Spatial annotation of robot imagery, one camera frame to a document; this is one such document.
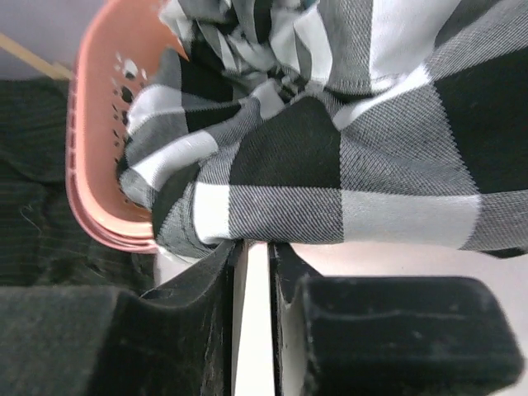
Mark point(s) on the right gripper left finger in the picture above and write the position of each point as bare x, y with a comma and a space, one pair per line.
102, 340

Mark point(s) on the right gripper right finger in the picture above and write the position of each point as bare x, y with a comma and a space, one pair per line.
386, 335

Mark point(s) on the dark green striped shirt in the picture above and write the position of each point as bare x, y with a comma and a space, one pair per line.
41, 241

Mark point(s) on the black white checkered shirt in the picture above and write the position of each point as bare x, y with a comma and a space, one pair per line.
322, 122

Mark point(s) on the wooden clothes rack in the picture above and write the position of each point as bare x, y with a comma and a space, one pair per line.
55, 71

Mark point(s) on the pink plastic basket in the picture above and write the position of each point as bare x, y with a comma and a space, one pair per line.
117, 54

